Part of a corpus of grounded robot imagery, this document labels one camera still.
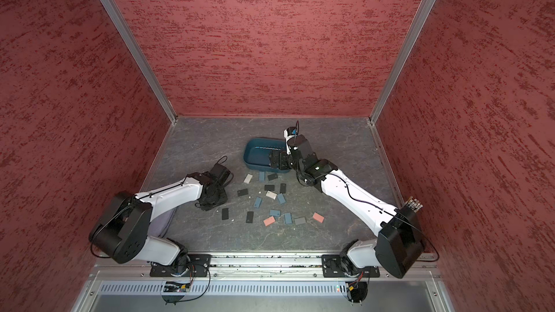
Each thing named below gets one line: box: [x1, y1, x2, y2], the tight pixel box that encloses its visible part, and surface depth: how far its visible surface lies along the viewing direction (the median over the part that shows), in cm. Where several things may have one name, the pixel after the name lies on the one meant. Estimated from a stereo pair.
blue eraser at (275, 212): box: [268, 209, 282, 218], surface depth 87 cm
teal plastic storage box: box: [243, 137, 292, 173], surface depth 106 cm
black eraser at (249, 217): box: [245, 211, 254, 224], surface depth 87 cm
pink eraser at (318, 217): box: [312, 211, 325, 224], surface depth 87 cm
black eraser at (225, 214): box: [221, 208, 230, 221], surface depth 89 cm
